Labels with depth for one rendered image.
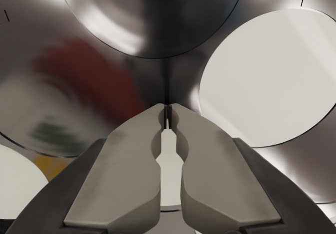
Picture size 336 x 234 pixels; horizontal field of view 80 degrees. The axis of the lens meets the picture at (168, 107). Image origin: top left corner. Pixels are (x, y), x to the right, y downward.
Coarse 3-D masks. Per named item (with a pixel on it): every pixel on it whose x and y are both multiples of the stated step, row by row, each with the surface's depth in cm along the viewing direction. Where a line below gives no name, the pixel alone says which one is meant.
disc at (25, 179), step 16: (0, 144) 16; (0, 160) 16; (16, 160) 16; (0, 176) 17; (16, 176) 17; (32, 176) 17; (0, 192) 18; (16, 192) 18; (32, 192) 18; (0, 208) 19; (16, 208) 19
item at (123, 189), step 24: (144, 120) 10; (120, 144) 9; (144, 144) 9; (96, 168) 7; (120, 168) 7; (144, 168) 7; (96, 192) 7; (120, 192) 7; (144, 192) 7; (72, 216) 6; (96, 216) 6; (120, 216) 6; (144, 216) 7
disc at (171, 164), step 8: (168, 128) 15; (168, 136) 15; (168, 144) 16; (168, 152) 16; (160, 160) 17; (168, 160) 17; (176, 160) 17; (160, 168) 17; (168, 168) 17; (176, 168) 17; (160, 176) 18; (168, 176) 18; (176, 176) 18; (168, 184) 18; (176, 184) 18; (168, 192) 19; (176, 192) 19; (160, 200) 19; (168, 200) 19; (176, 200) 19
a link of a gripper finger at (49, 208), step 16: (96, 144) 9; (80, 160) 8; (64, 176) 7; (80, 176) 7; (48, 192) 6; (64, 192) 7; (32, 208) 6; (48, 208) 6; (64, 208) 6; (16, 224) 6; (32, 224) 6; (48, 224) 6; (64, 224) 6
